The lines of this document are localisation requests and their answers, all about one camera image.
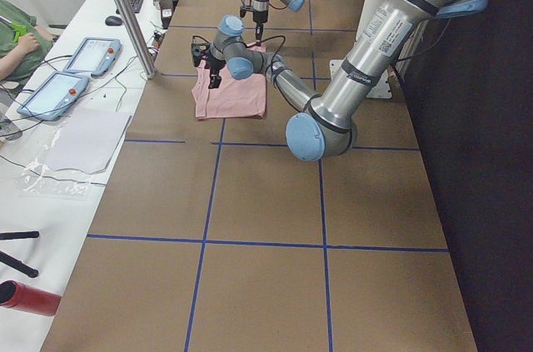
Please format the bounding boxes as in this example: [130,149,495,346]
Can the white paper sheet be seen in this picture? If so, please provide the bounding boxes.
[44,108,131,174]

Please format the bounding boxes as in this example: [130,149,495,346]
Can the black computer mouse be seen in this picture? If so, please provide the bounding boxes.
[105,16,123,27]

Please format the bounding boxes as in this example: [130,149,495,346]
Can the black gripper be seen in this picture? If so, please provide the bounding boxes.
[252,10,268,45]
[206,54,226,89]

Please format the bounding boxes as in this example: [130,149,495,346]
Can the person in green shirt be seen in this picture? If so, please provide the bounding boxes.
[1,0,54,87]

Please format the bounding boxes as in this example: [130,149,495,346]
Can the black camera tripod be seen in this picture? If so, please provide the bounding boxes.
[1,231,40,279]

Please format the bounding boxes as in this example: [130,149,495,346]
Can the pink Snoopy t-shirt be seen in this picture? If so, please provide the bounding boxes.
[192,62,267,120]

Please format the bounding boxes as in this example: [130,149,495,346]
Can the aluminium frame post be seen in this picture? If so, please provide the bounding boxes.
[113,0,156,79]

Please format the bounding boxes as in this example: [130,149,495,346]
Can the lower teach pendant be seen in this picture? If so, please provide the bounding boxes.
[17,71,89,121]

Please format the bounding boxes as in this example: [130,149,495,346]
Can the teach pendant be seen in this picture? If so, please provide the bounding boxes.
[63,37,122,77]
[17,71,89,121]

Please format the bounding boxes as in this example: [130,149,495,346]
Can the black box with label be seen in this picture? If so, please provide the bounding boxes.
[157,0,175,29]

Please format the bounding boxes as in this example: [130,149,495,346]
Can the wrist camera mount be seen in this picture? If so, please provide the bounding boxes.
[239,5,254,18]
[191,35,211,67]

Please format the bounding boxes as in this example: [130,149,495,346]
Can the red bottle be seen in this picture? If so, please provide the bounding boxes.
[1,280,62,316]

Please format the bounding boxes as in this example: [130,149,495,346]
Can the upper teach pendant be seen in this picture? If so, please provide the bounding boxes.
[63,37,122,77]

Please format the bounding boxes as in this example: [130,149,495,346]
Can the clear plastic bag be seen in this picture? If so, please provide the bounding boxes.
[14,125,106,200]

